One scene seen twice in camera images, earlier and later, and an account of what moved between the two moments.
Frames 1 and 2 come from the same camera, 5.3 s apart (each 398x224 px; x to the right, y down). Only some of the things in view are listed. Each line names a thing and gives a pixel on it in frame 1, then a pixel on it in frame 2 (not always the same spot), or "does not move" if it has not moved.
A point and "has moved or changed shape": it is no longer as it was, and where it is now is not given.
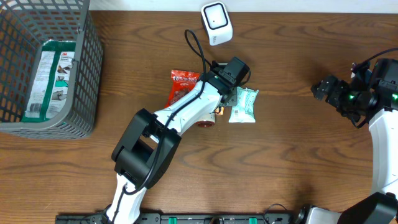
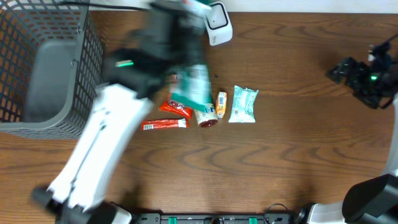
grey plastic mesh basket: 24,25 does not move
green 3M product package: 50,91 -> 189,84
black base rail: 183,218 does not move
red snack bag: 181,83 has moved or changed shape
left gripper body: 234,98 -> 189,51
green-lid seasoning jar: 205,123 does not move
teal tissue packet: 244,111 does not move
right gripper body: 346,99 -> 370,84
